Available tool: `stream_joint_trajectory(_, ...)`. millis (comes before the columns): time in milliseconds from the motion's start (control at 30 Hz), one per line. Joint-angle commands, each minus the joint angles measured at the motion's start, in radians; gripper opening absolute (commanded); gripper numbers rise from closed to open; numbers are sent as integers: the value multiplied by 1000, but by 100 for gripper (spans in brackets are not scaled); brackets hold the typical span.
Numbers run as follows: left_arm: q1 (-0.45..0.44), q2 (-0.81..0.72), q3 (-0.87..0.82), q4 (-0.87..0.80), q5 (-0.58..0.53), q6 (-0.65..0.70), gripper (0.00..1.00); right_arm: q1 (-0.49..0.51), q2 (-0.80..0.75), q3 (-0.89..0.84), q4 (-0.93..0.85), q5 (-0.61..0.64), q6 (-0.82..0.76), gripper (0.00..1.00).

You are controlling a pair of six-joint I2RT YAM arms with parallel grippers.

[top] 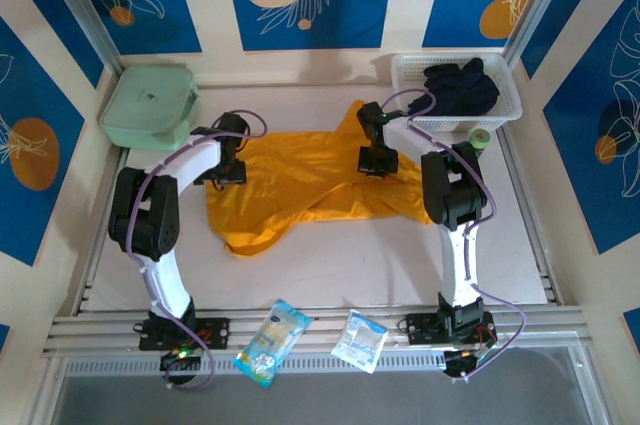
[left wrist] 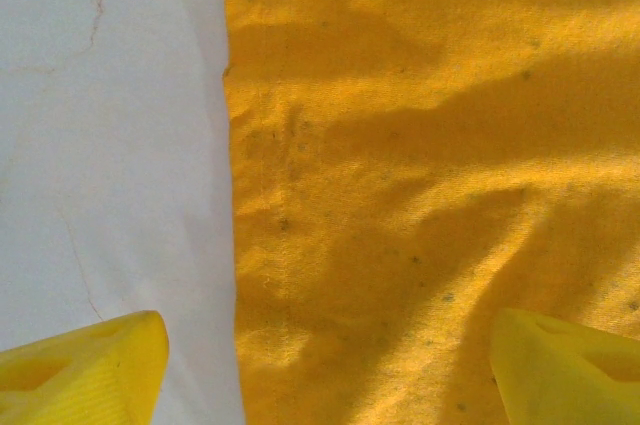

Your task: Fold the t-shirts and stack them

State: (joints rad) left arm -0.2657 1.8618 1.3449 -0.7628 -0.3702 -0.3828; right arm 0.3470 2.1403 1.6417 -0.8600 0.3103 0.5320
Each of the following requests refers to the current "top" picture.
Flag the white and blue wipes packet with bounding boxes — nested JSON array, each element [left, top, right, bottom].
[[330, 308, 390, 375]]

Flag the aluminium frame post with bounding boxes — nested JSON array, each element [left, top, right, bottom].
[[501, 0, 571, 66], [37, 0, 125, 77]]

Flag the blue and yellow wipes packet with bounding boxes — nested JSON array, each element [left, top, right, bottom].
[[234, 298, 314, 390]]

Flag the white plastic mesh basket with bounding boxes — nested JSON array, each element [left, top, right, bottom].
[[390, 52, 525, 135]]

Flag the long aluminium base rail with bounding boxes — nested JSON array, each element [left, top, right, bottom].
[[42, 308, 591, 357]]

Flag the black controller board with LEDs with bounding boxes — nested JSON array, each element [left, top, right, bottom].
[[159, 342, 204, 371], [442, 344, 494, 379]]

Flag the green tape roll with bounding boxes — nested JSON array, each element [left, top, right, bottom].
[[467, 128, 493, 159]]

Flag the grey slotted cable duct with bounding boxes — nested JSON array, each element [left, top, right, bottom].
[[62, 354, 584, 376]]

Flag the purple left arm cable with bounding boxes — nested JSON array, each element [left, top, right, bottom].
[[124, 109, 267, 391]]

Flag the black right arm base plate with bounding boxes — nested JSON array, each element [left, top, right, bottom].
[[405, 311, 496, 346]]

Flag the aluminium side rail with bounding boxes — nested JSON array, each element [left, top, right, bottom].
[[72, 147, 129, 316], [499, 127, 564, 306]]

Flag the mint green zip case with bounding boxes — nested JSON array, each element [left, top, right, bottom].
[[98, 63, 202, 151]]

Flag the navy blue t-shirt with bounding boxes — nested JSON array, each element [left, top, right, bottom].
[[407, 57, 502, 119]]

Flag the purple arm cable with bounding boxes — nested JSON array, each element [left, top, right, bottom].
[[382, 88, 529, 382], [124, 109, 267, 391]]

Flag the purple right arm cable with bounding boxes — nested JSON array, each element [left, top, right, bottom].
[[382, 88, 529, 382]]

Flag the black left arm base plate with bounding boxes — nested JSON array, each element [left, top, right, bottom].
[[137, 317, 231, 351]]

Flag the yellow t-shirt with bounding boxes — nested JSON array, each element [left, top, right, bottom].
[[205, 99, 436, 259]]

